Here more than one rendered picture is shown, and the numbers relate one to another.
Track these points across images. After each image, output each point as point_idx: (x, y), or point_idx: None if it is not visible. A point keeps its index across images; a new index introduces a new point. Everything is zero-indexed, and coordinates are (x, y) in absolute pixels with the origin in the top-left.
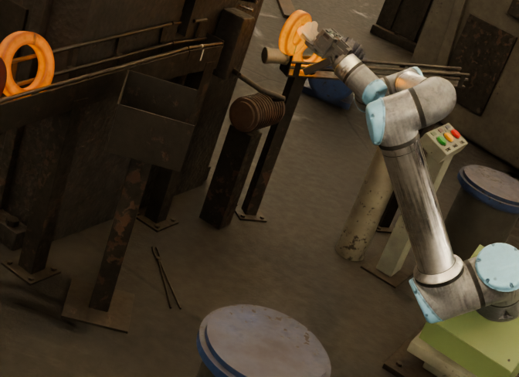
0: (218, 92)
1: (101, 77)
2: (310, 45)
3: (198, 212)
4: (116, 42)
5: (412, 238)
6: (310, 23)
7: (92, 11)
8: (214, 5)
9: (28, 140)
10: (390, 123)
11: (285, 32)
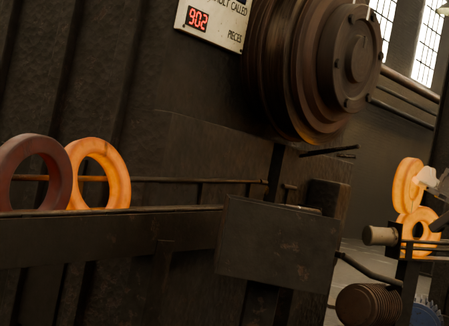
0: (312, 296)
1: (190, 214)
2: (434, 190)
3: None
4: (199, 191)
5: None
6: (427, 167)
7: (171, 137)
8: (302, 173)
9: None
10: None
11: (399, 179)
